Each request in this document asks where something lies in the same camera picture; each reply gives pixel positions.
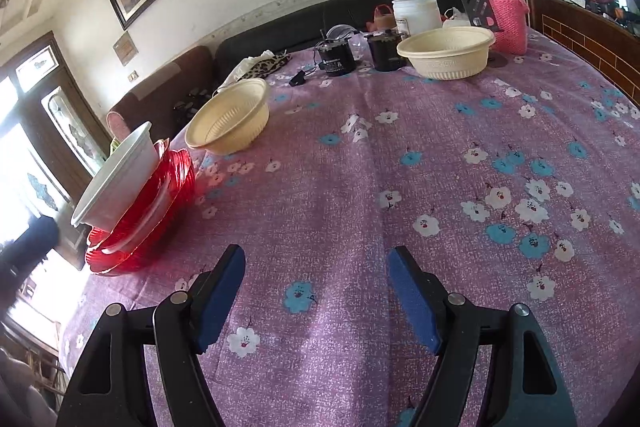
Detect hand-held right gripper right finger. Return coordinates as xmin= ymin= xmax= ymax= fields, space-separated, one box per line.
xmin=387 ymin=246 xmax=578 ymax=427

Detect purple floral tablecloth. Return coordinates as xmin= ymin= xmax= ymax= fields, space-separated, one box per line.
xmin=60 ymin=29 xmax=640 ymax=427

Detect black jar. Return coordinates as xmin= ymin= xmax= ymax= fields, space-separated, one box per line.
xmin=367 ymin=31 xmax=407 ymax=72
xmin=315 ymin=38 xmax=357 ymax=78

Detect wooden panel cabinet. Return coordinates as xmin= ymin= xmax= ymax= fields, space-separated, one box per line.
xmin=522 ymin=0 xmax=640 ymax=120

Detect brown glass-panel door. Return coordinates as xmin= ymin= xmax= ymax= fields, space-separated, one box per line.
xmin=0 ymin=32 xmax=116 ymax=273

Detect black stand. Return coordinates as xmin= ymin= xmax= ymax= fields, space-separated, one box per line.
xmin=459 ymin=0 xmax=508 ymax=68

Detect brown armchair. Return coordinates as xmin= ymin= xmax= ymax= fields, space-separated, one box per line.
xmin=106 ymin=45 xmax=216 ymax=145

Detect white foam bowl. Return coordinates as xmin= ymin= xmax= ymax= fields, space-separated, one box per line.
xmin=71 ymin=122 xmax=161 ymax=230

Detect small red glass plate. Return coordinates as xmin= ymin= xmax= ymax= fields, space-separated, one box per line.
xmin=89 ymin=139 xmax=173 ymax=255

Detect white glove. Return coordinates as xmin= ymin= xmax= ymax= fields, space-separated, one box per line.
xmin=220 ymin=49 xmax=276 ymax=88

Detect large red glass plate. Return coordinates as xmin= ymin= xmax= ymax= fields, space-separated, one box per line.
xmin=85 ymin=147 xmax=197 ymax=277

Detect black sofa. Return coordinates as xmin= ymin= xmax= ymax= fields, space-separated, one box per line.
xmin=215 ymin=0 xmax=473 ymax=80

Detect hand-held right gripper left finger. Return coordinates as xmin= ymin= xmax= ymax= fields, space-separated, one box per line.
xmin=56 ymin=244 xmax=247 ymax=427

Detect white plastic container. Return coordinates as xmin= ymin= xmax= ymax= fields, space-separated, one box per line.
xmin=391 ymin=0 xmax=443 ymax=36

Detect cream plastic bowl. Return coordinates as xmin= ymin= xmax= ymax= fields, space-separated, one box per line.
xmin=396 ymin=26 xmax=496 ymax=80
xmin=185 ymin=78 xmax=271 ymax=155

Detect leopard print cloth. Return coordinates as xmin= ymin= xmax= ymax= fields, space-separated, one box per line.
xmin=239 ymin=52 xmax=293 ymax=82

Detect person's leg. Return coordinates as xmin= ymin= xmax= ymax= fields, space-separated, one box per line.
xmin=0 ymin=349 xmax=57 ymax=427

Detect clear plastic bag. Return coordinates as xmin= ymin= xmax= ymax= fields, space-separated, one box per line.
xmin=326 ymin=23 xmax=371 ymax=58

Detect wooden chair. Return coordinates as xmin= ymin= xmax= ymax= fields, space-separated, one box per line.
xmin=0 ymin=322 xmax=68 ymax=388

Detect wall plaque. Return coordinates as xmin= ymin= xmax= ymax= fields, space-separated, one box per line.
xmin=112 ymin=32 xmax=139 ymax=66

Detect pink knit-sleeved thermos bottle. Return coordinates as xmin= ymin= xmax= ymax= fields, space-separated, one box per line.
xmin=481 ymin=0 xmax=530 ymax=56

